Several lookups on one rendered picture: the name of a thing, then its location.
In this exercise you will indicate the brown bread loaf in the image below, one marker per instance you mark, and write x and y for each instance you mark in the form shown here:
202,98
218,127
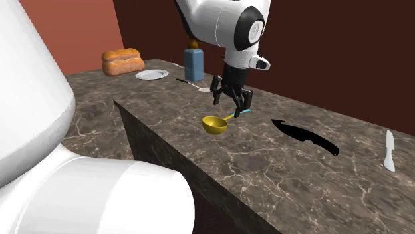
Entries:
122,63

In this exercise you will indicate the white knife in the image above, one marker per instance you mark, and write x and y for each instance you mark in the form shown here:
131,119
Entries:
390,142

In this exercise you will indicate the white plate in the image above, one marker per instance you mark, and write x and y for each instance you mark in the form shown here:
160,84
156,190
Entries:
151,74

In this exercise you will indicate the black knife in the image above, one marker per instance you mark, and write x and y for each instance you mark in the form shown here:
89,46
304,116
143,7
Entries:
304,133

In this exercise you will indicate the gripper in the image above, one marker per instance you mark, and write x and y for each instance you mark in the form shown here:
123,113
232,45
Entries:
235,79

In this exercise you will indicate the blue bottle with orange cap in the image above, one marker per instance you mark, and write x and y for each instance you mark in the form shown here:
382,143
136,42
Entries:
193,66

